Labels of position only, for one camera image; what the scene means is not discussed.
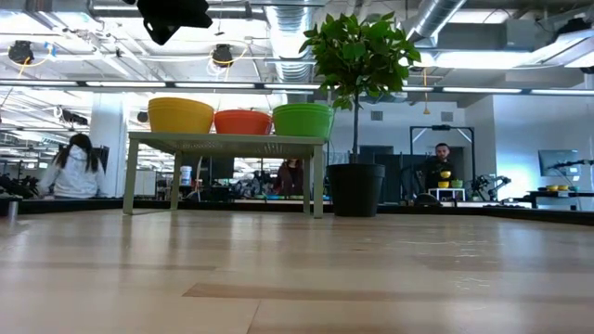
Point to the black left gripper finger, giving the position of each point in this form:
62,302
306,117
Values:
197,13

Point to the black background robot arm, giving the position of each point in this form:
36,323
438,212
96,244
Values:
575,163
492,185

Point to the white building column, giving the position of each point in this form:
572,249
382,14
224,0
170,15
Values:
109,134

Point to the black ceiling mounted device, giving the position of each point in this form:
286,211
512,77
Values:
74,118

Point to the white bucket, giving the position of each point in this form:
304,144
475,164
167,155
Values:
186,176

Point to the green leafy potted plant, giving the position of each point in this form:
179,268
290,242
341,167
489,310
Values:
362,55

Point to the person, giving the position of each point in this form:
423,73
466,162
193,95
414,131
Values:
74,176
436,162
290,178

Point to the black plant pot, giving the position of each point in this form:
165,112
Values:
356,190

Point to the small yellow background bowl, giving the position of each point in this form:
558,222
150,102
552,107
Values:
443,184
445,175

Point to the small white background table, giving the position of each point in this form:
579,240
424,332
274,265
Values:
446,189

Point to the small green background bowl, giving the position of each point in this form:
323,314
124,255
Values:
457,184

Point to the grey background monitor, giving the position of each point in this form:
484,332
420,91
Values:
557,162

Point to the black background table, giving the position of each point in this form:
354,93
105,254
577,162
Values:
561,195

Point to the long ceiling light rail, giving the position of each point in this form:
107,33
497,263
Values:
482,90
125,84

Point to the wall air vent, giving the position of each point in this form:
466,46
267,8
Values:
377,115
447,116

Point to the black aluminium table frame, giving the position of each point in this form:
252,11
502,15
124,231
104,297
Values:
69,206

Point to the smooth silver ventilation duct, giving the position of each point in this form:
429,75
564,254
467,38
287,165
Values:
436,18

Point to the black background rig frame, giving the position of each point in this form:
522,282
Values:
441,127

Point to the grey rectangular air duct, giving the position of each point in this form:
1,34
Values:
478,36

